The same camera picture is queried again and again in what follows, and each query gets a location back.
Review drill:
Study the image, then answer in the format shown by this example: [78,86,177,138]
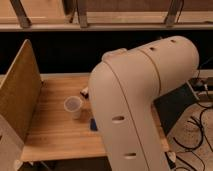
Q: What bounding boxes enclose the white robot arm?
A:
[88,36,199,171]

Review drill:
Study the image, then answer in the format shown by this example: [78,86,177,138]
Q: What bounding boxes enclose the black and white box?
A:
[80,87,89,99]

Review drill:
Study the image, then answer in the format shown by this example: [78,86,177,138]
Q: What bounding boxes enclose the clear plastic cup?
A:
[64,96,83,119]

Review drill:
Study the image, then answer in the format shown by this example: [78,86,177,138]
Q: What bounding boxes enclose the blue sponge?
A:
[90,118,98,131]

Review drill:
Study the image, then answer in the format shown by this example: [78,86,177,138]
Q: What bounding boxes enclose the wooden side panel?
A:
[0,39,42,141]

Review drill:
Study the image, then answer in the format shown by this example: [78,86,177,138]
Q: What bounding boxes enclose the black floor cables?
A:
[170,101,213,171]

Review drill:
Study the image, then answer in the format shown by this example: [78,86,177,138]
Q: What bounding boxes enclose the wooden shelf frame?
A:
[0,0,213,32]

